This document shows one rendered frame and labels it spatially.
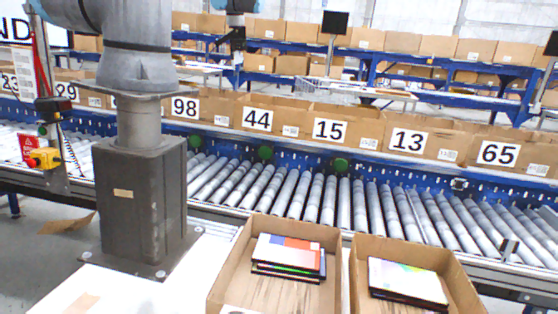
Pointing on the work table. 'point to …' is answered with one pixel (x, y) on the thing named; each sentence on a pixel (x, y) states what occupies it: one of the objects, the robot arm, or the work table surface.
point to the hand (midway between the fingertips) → (232, 66)
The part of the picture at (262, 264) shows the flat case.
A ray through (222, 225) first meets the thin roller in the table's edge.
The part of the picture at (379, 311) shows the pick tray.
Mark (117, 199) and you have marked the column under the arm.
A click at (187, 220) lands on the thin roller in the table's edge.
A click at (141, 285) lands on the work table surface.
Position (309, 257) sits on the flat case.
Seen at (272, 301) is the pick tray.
